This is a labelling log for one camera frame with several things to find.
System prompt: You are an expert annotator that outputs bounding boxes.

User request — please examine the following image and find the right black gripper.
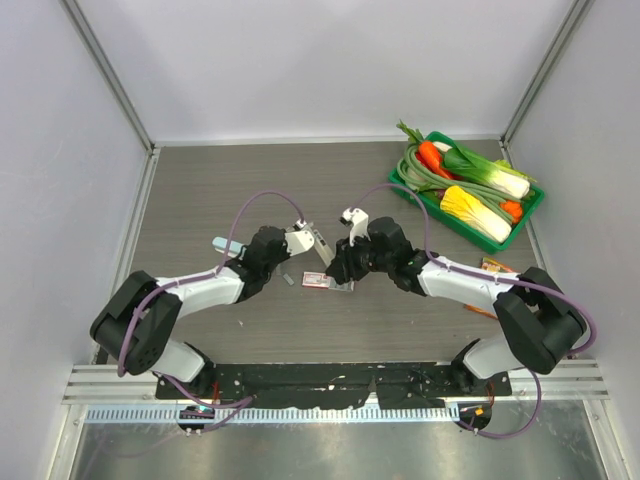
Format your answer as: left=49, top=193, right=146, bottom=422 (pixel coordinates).
left=327, top=229, right=394, bottom=282

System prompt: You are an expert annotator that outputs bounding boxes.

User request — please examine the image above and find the light blue stapler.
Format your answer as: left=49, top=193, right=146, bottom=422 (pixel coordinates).
left=212, top=236, right=244, bottom=257

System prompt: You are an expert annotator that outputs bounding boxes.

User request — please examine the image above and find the long staple strip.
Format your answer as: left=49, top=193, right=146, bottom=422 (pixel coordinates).
left=282, top=273, right=295, bottom=286

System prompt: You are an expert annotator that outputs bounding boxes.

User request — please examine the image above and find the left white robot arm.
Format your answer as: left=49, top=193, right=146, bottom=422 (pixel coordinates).
left=90, top=226, right=292, bottom=399

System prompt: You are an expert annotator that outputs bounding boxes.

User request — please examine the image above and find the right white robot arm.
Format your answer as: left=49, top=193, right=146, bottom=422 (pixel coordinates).
left=326, top=209, right=588, bottom=395

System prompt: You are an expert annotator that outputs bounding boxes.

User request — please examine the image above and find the red white staple box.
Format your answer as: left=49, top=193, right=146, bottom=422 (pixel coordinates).
left=302, top=272, right=354, bottom=292

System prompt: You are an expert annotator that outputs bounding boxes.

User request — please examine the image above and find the green long beans toy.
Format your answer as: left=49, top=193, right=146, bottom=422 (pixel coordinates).
left=396, top=120, right=515, bottom=224

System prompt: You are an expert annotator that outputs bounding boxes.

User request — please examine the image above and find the yellow napa cabbage toy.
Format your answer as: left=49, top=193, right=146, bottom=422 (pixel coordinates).
left=440, top=186, right=511, bottom=243

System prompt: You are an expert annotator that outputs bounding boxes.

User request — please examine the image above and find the colourful snack packet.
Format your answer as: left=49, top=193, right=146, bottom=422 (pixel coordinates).
left=464, top=257, right=515, bottom=320

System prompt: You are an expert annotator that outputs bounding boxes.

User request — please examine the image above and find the small orange carrot toy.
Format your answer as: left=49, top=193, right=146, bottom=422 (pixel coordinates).
left=500, top=200, right=524, bottom=224

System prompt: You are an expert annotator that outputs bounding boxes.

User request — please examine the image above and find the bok choy toy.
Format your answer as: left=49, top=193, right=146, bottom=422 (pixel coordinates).
left=443, top=145, right=531, bottom=200

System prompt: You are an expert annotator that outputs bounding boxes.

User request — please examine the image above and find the green plastic basket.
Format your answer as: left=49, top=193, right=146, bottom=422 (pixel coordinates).
left=389, top=131, right=545, bottom=254

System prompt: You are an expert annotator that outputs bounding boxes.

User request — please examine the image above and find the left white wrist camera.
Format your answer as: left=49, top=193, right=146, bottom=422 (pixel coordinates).
left=285, top=219, right=315, bottom=257

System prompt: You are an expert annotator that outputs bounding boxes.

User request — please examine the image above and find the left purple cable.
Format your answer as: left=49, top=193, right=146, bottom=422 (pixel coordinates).
left=117, top=189, right=307, bottom=401

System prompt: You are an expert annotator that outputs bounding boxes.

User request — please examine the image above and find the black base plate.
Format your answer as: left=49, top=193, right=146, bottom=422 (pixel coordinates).
left=153, top=361, right=512, bottom=410

